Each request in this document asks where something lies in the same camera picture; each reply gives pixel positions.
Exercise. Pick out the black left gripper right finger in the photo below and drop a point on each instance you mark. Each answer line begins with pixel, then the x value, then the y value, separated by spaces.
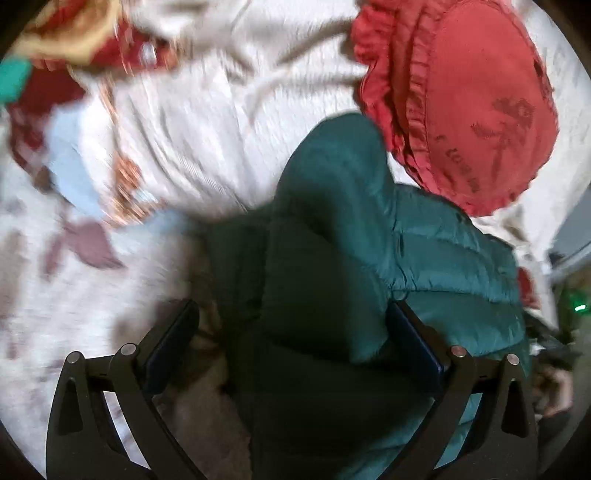
pixel 502 442

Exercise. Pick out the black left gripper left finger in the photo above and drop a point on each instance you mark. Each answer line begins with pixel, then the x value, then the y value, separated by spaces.
pixel 82 441

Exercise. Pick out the dark green quilted puffer jacket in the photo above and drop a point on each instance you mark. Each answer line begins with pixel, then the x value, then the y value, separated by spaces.
pixel 326 386

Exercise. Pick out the person's right hand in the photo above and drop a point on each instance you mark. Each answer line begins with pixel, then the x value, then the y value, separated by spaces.
pixel 553 391

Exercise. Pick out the floral red white bedspread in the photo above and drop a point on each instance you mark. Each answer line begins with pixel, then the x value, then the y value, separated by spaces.
pixel 70 283

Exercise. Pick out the red heart-shaped ruffled pillow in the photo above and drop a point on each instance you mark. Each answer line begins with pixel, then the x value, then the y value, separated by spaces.
pixel 460 94

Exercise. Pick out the light blue cloth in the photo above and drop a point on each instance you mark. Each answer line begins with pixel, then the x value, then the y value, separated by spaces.
pixel 104 179

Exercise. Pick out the beige patterned quilt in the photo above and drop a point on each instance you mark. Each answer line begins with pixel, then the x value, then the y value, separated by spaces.
pixel 211 136

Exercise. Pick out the teal green garment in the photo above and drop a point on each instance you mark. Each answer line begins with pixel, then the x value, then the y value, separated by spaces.
pixel 14 74

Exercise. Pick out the red and yellow patterned cloth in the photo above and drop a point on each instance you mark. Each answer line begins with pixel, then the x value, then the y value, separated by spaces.
pixel 92 35

